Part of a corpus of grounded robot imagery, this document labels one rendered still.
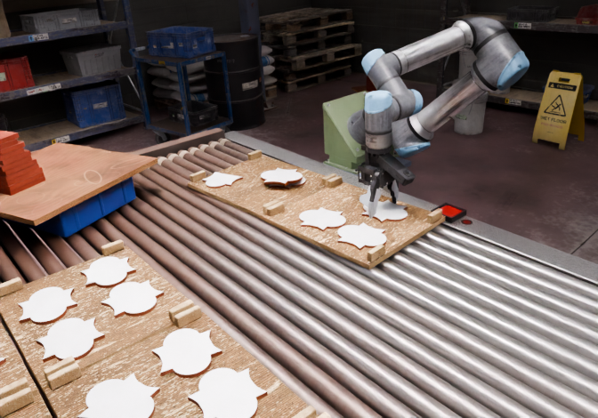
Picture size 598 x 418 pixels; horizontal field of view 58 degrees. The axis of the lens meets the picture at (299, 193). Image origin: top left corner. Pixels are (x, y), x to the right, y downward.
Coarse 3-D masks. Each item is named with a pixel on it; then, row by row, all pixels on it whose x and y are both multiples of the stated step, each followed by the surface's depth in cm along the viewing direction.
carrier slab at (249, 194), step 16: (256, 160) 207; (272, 160) 206; (208, 176) 195; (256, 176) 192; (304, 176) 190; (320, 176) 189; (208, 192) 182; (224, 192) 181; (240, 192) 181; (256, 192) 180; (272, 192) 179; (288, 192) 178; (304, 192) 178; (240, 208) 171; (256, 208) 169
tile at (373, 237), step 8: (360, 224) 154; (344, 232) 150; (352, 232) 150; (360, 232) 149; (368, 232) 149; (376, 232) 149; (344, 240) 146; (352, 240) 146; (360, 240) 145; (368, 240) 145; (376, 240) 145; (384, 240) 145; (360, 248) 142
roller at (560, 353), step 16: (176, 160) 218; (400, 272) 135; (432, 288) 128; (448, 304) 125; (464, 304) 122; (480, 320) 119; (496, 320) 116; (512, 336) 113; (528, 336) 111; (544, 336) 111; (544, 352) 108; (560, 352) 106; (576, 352) 106; (576, 368) 104; (592, 368) 102
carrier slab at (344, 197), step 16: (320, 192) 177; (336, 192) 176; (352, 192) 176; (288, 208) 167; (304, 208) 167; (336, 208) 166; (352, 208) 165; (416, 208) 163; (272, 224) 161; (288, 224) 158; (352, 224) 156; (368, 224) 155; (384, 224) 154; (400, 224) 154; (416, 224) 153; (432, 224) 153; (320, 240) 148; (336, 240) 148; (400, 240) 146; (352, 256) 140; (384, 256) 140
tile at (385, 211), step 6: (378, 204) 165; (384, 204) 165; (390, 204) 164; (366, 210) 162; (378, 210) 161; (384, 210) 161; (390, 210) 161; (396, 210) 160; (402, 210) 160; (378, 216) 157; (384, 216) 157; (390, 216) 157; (396, 216) 157; (402, 216) 157
